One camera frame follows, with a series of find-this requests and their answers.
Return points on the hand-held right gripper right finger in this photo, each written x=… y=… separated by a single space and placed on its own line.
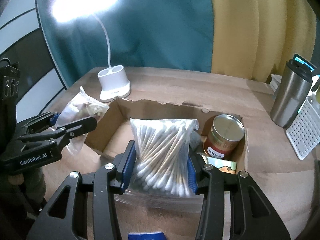
x=191 y=172

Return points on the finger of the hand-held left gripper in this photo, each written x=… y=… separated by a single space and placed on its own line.
x=53 y=118
x=82 y=125

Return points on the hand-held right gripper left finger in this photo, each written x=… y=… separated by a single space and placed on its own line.
x=128 y=160

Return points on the clear bag of nuts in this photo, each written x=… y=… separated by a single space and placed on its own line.
x=80 y=107

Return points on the cardboard box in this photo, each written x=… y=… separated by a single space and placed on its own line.
x=110 y=130

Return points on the cartoon print snack packet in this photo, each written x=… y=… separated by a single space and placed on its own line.
x=220 y=165

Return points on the grey sock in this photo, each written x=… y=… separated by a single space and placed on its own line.
x=195 y=141

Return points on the clear bag of cotton swabs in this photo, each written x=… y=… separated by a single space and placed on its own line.
x=160 y=155

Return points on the red label tin can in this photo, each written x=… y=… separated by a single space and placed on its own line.
x=220 y=142

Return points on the blue packet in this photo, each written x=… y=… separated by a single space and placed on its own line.
x=147 y=236

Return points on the white desk lamp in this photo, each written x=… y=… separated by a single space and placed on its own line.
x=113 y=85

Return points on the teal curtain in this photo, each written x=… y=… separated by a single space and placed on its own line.
x=150 y=30

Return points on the white perforated basket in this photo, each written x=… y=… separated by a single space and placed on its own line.
x=305 y=132

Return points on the white paper stack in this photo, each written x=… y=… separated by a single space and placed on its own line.
x=276 y=83

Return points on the stainless steel tumbler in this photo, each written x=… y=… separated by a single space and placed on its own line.
x=290 y=95

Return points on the yellow curtain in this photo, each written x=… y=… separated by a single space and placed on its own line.
x=262 y=30

